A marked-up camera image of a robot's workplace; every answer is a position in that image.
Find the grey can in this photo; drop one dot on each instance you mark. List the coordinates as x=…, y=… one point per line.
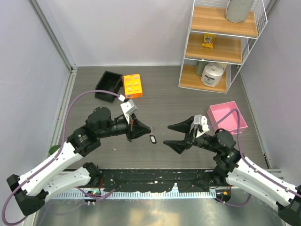
x=200, y=67

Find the green lime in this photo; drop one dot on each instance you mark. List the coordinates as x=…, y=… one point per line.
x=53, y=149

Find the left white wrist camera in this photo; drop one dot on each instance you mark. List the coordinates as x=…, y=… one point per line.
x=128, y=107

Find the white slotted cable duct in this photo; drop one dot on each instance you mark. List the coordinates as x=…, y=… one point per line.
x=173, y=194

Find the white paper roll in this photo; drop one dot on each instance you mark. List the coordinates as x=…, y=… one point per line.
x=212, y=73

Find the black key fob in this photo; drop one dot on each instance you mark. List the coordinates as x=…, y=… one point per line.
x=153, y=139

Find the yellow snack packet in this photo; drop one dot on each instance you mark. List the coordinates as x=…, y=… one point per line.
x=208, y=40

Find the black plastic bin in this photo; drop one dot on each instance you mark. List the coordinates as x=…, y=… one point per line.
x=111, y=82

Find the grey felt cylinder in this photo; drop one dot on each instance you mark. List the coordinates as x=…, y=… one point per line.
x=237, y=10

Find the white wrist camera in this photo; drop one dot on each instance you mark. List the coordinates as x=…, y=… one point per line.
x=200, y=125
x=128, y=107

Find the white wire wooden shelf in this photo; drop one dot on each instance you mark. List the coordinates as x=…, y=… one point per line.
x=232, y=45

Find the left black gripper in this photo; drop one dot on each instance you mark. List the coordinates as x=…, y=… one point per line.
x=136, y=128

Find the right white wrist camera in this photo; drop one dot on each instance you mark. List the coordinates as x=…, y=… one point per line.
x=200, y=125

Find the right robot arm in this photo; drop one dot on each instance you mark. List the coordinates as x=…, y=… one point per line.
x=235, y=169

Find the pink plastic tray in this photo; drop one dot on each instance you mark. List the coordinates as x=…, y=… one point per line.
x=227, y=116

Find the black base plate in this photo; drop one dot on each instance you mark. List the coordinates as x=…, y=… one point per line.
x=157, y=180

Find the orange cardboard box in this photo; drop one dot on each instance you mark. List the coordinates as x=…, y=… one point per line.
x=132, y=86

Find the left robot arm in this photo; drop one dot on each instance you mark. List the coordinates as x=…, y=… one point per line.
x=34, y=188

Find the aluminium frame rail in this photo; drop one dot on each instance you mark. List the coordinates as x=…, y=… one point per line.
x=47, y=20

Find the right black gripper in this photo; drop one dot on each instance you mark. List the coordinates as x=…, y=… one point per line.
x=183, y=126

